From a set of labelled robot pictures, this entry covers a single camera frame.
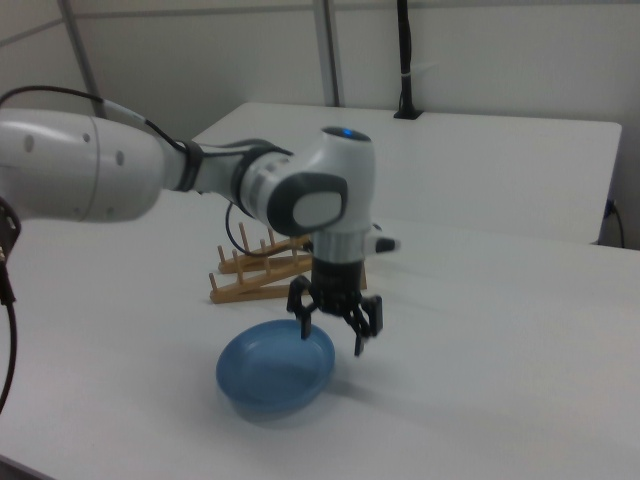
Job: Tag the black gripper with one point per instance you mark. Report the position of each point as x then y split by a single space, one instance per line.
336 285

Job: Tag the blue plastic plate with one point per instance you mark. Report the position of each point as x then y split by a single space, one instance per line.
270 375

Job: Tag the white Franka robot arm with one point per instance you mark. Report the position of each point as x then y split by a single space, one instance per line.
100 170

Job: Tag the white table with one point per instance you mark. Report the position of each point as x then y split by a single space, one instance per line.
475 165

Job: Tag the black pole with base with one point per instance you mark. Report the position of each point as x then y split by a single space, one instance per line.
406 60

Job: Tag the wooden plate rack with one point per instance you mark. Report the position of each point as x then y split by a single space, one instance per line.
245 290

